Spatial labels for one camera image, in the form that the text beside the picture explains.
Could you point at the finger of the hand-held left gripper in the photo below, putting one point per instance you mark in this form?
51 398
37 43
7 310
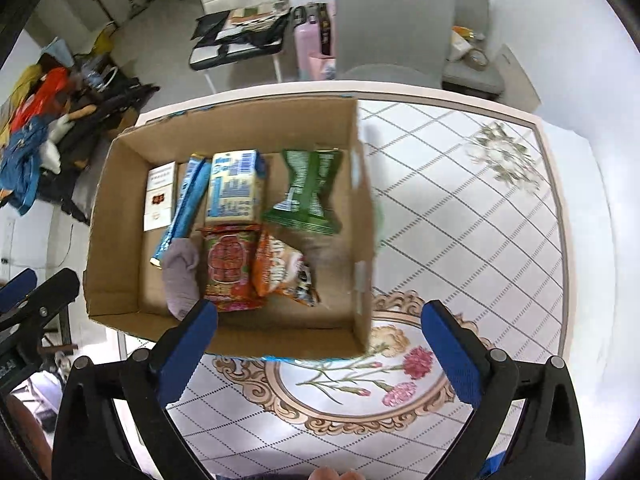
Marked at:
55 292
17 285

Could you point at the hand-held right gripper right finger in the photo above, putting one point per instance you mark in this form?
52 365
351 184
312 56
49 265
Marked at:
447 350

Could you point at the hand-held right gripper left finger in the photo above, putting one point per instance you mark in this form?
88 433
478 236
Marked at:
192 345

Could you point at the grey purple sock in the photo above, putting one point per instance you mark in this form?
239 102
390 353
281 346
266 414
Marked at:
181 280

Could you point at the red snack packet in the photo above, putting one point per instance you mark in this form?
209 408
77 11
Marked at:
227 265

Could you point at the orange snack packet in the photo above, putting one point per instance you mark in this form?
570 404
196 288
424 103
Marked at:
280 265

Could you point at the white cigarette box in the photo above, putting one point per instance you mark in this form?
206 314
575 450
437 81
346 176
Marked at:
160 195

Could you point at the long blue snack packet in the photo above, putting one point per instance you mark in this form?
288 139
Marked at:
187 200

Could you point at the blue white tissue pack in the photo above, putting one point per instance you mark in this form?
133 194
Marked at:
235 185

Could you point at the green snack packet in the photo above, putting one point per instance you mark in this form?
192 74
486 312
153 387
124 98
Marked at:
307 190

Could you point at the person's left forearm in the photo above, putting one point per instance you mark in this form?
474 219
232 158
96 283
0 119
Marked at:
27 440

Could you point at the floral printed tablecloth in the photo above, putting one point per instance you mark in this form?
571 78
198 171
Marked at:
450 260

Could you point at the pile of colourful clothes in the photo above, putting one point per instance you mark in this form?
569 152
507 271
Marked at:
30 150

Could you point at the small cardboard box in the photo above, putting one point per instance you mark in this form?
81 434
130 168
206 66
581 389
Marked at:
122 121

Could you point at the black folding rack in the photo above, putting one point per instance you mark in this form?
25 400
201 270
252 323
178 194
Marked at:
110 100

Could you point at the tape roll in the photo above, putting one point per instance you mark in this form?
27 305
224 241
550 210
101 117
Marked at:
478 59

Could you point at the black bag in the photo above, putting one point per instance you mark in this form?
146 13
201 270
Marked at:
235 45

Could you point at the yellow white tissue packet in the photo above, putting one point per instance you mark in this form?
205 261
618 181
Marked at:
459 45

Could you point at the pink suitcase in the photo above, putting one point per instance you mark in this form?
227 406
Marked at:
307 45

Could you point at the grey office chair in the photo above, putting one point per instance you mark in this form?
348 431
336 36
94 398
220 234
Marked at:
475 0
395 20

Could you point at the stack of papers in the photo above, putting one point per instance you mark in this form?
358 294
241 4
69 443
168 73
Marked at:
255 12

